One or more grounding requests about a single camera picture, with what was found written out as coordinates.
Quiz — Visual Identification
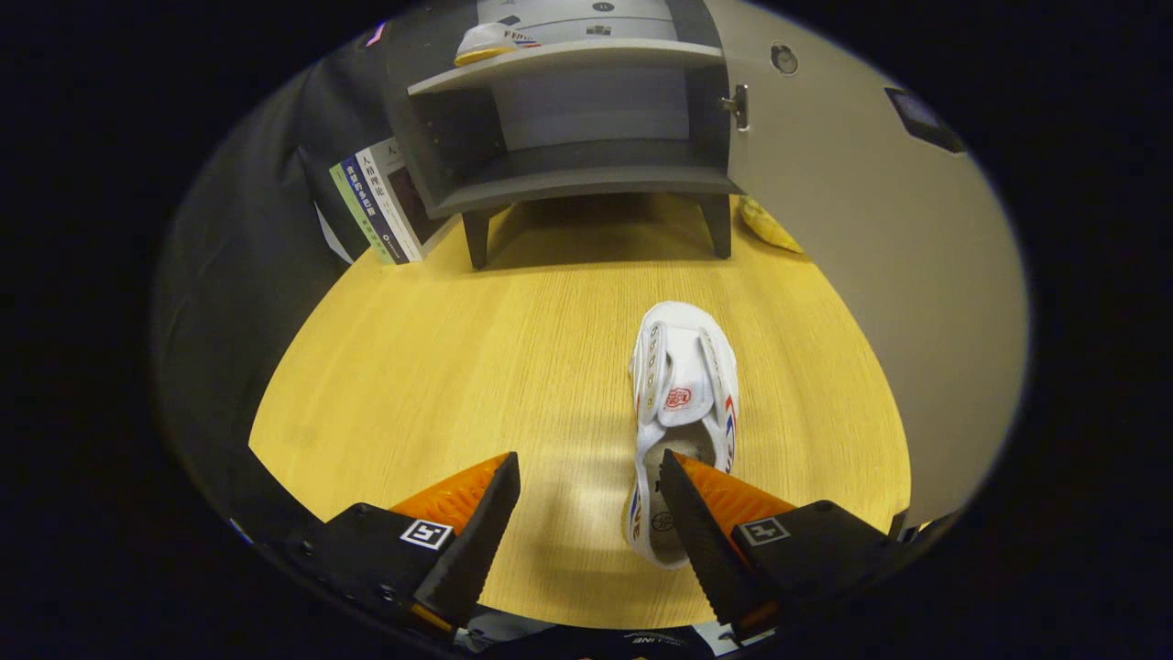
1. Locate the white spine book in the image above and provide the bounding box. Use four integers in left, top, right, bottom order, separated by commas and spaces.
356, 137, 450, 262

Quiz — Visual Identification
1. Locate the black backdrop cloth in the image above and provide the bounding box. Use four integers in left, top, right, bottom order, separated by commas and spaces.
151, 18, 413, 588

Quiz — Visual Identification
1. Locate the blue spine book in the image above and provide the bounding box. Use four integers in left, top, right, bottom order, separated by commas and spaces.
341, 154, 409, 267

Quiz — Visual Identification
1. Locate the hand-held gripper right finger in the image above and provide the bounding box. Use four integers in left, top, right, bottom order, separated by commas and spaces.
658, 449, 917, 643

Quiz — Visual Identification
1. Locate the yellow object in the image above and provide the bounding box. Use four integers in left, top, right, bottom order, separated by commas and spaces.
739, 194, 806, 255

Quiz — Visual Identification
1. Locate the beige shoe cabinet door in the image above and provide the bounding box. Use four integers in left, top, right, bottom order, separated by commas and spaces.
706, 0, 1029, 533

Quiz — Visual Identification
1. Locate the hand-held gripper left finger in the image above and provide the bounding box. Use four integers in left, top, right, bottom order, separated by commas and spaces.
275, 451, 521, 647

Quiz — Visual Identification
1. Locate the white striped shoe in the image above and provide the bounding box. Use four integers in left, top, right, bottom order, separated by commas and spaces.
626, 301, 740, 569
454, 22, 542, 68

